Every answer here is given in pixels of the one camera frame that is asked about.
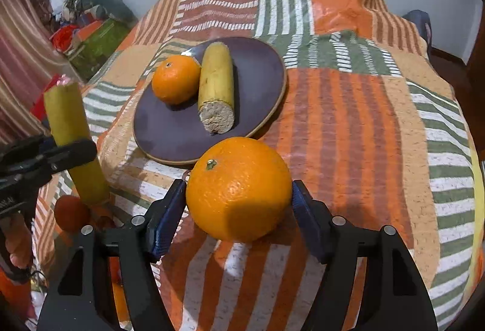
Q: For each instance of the dark blue bag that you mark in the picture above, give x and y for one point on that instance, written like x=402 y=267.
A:
x=417 y=22

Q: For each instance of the small red-orange tangerine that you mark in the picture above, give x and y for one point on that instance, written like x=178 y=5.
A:
x=72 y=214

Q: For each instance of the striped patchwork blanket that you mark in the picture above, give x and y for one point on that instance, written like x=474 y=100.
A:
x=360 y=133

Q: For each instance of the person's left hand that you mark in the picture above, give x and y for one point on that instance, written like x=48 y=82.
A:
x=19 y=243

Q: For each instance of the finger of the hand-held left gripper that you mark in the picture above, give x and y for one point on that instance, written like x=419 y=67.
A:
x=70 y=154
x=26 y=146

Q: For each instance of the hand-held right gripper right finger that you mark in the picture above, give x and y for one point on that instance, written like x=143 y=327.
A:
x=306 y=221

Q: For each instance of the red plastic bag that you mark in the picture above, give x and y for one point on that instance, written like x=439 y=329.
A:
x=62 y=38

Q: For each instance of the dark purple plate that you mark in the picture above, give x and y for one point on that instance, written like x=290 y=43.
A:
x=250 y=88

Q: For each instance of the green cardboard box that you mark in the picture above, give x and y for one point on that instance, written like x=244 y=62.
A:
x=96 y=46

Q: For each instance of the small orange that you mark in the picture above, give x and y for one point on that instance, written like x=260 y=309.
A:
x=176 y=80

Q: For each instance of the large orange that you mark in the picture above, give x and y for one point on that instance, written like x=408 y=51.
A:
x=238 y=198

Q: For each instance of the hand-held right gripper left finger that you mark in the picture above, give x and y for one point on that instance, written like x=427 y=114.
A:
x=166 y=219

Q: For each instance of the striped curtain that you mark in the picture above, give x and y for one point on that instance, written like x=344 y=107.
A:
x=21 y=50

